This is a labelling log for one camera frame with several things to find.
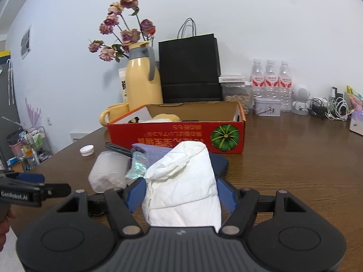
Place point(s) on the white paper bag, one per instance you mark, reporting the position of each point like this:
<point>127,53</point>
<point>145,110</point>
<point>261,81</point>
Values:
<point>181,189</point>

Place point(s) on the purple knitted cloth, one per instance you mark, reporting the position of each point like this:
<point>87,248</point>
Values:
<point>150,153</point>

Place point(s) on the white milk carton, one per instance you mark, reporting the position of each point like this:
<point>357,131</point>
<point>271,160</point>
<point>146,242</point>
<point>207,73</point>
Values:
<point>122,78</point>

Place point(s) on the left water bottle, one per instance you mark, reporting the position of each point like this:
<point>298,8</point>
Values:
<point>257,79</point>

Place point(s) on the water bottle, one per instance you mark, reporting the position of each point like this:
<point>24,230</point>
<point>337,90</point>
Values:
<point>285,85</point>
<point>257,79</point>
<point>271,80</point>

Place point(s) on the white flat box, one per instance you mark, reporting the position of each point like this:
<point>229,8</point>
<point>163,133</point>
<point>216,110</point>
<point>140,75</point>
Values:
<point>231,79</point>

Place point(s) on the purple white small box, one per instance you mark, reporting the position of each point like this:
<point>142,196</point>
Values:
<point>356,124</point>

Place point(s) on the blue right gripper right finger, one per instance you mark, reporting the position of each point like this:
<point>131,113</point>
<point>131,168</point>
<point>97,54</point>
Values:
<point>228,195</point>

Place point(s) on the dried pink rose bouquet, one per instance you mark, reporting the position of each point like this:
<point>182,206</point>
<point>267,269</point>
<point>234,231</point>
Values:
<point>125,36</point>

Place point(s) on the middle water bottle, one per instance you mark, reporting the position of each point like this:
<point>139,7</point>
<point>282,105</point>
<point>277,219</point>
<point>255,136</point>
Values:
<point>271,80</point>

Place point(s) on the white bottle cap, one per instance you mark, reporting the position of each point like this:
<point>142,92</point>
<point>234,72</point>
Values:
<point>87,150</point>

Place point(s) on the yellow thermos jug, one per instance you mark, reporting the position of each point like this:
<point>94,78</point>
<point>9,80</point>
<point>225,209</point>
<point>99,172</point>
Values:
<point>142,77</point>

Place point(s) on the right water bottle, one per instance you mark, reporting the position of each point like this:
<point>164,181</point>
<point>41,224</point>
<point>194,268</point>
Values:
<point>285,85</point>

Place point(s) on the black paper shopping bag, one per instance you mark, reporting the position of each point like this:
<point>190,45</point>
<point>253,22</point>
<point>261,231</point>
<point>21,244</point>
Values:
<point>189,66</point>

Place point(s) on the translucent plastic bottle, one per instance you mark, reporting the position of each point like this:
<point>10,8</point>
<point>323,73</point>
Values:
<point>108,172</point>

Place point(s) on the dark blue flat pad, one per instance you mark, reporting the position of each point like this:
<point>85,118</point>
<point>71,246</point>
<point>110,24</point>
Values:
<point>219,164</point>

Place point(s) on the person's left hand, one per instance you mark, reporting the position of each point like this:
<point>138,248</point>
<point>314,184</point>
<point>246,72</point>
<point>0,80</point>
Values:
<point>5,227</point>

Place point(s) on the white decorated tin box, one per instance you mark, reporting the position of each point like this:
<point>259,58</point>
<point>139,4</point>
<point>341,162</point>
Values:
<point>267,107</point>

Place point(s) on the iridescent plastic bag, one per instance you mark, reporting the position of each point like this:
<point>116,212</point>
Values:
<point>138,166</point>

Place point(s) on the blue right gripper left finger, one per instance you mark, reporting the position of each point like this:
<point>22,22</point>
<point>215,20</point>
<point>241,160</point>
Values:
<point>134,194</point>

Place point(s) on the wire storage rack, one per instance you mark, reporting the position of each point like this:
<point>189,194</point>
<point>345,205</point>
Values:
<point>31,147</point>

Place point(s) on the red cardboard box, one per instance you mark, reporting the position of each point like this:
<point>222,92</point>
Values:
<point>219,125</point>

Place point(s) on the yellow ceramic mug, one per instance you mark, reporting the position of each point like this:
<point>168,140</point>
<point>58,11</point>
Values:
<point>113,112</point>

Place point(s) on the grey refrigerator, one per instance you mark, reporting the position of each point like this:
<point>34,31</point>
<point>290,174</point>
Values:
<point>9,113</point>

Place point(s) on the clear jar of seeds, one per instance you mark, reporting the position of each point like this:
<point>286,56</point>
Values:
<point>237,91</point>

